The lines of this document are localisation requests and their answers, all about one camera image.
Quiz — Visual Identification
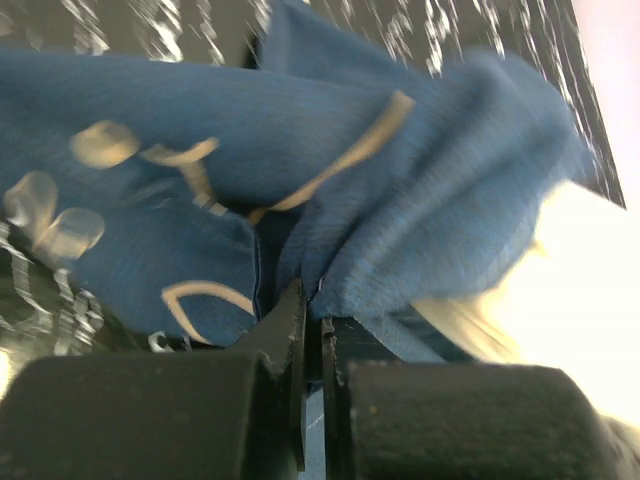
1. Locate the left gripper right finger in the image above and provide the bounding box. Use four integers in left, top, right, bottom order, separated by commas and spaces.
320, 319, 617, 480

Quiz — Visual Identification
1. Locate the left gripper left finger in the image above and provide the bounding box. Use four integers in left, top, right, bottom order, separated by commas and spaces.
1, 282, 306, 479

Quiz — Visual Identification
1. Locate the cream pillow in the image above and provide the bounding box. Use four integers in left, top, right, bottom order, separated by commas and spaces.
413, 182, 639, 427

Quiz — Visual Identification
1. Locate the blue embroidered pillowcase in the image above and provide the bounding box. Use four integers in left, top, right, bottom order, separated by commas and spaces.
1, 1, 592, 350

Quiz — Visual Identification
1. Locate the black marble pattern mat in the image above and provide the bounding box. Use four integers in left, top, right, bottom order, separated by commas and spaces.
1, 1, 624, 365

